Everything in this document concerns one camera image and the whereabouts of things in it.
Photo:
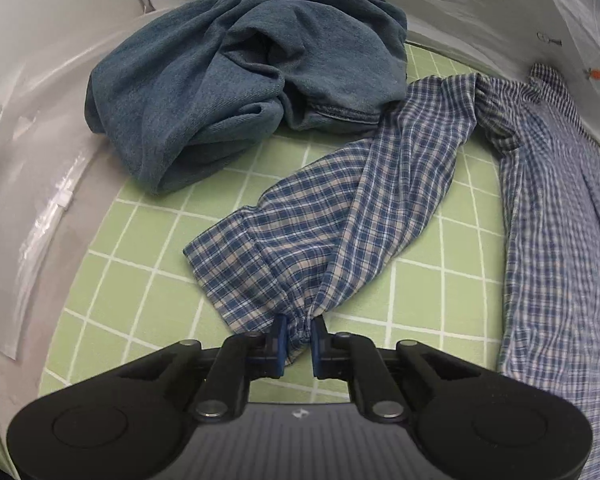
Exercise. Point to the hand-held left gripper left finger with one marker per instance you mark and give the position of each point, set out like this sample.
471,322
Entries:
280,347

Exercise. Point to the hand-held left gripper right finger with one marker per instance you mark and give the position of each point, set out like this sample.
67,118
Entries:
318,347

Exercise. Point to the blue plaid shirt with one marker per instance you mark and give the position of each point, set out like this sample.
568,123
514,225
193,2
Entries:
380,185

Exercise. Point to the green grid cutting mat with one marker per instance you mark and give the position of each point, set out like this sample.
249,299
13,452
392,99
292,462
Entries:
145,310

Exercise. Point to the blue denim garment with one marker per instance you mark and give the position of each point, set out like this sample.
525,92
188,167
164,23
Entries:
220,70

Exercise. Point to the clear plastic bag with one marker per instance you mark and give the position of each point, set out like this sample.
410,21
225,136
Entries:
35,200

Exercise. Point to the white carrot print sheet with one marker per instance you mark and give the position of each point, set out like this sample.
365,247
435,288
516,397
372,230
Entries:
480,10

